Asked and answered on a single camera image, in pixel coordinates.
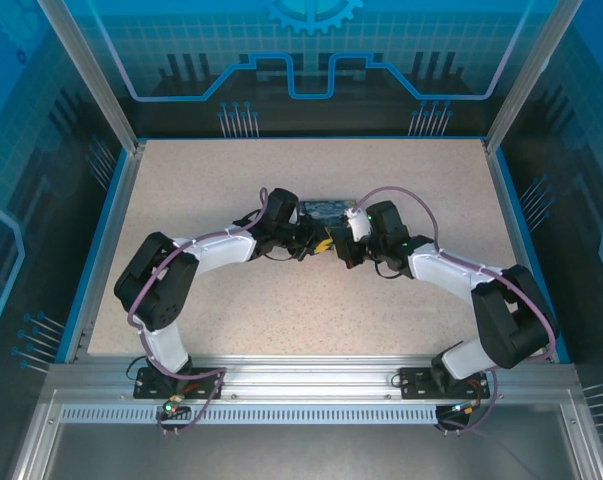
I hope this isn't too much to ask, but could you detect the starry night printed box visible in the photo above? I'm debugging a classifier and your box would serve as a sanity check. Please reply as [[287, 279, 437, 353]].
[[298, 198, 358, 239]]

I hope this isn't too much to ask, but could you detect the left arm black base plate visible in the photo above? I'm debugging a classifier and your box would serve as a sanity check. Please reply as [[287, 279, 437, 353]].
[[133, 367, 226, 400]]

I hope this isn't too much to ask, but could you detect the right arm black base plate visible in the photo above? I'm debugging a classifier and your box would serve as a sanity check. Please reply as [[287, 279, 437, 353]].
[[398, 367, 497, 400]]

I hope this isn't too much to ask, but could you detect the aluminium side rail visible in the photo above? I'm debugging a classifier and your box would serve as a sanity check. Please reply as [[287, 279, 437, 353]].
[[483, 139, 557, 362], [63, 141, 147, 364]]

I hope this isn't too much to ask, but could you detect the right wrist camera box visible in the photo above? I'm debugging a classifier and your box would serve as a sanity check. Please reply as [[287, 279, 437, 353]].
[[341, 206, 373, 242]]

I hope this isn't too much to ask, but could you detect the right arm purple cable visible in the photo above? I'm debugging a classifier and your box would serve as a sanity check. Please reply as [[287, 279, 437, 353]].
[[353, 187, 557, 436]]

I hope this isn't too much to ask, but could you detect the slotted grey cable duct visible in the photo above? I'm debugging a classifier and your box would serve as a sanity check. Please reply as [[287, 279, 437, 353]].
[[59, 405, 440, 425]]

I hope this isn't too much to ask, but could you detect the small connector board with LED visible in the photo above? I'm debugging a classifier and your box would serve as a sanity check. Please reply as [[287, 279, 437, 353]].
[[438, 397, 482, 422], [159, 394, 190, 420]]

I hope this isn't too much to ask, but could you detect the aluminium mounting rail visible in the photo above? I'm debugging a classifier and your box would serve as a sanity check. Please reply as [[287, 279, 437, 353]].
[[48, 355, 580, 402]]

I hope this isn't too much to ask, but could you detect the aluminium corner post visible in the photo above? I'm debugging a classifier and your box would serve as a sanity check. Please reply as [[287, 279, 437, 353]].
[[35, 0, 147, 154], [483, 0, 585, 154]]

